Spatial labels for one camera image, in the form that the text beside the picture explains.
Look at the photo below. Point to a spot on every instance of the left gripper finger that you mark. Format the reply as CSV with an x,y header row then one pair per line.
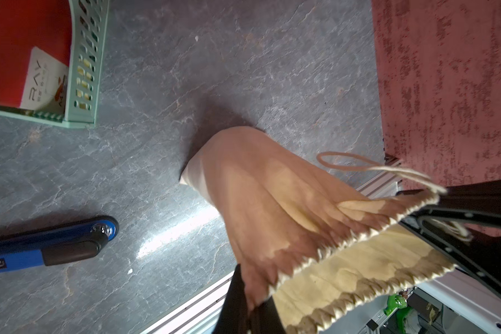
x,y
235,317

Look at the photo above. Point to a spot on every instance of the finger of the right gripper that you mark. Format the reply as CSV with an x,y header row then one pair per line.
x,y
465,225

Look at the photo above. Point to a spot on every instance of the beige drawstring cloth bag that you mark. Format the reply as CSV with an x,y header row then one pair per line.
x,y
306,240

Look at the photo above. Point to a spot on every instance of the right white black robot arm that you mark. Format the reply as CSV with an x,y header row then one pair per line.
x,y
468,306

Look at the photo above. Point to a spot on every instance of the blue black stapler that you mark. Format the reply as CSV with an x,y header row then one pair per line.
x,y
63,244

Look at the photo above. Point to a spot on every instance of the green plastic file rack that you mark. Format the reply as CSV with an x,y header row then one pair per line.
x,y
89,28

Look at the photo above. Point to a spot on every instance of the red folder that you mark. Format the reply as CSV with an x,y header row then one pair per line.
x,y
35,41

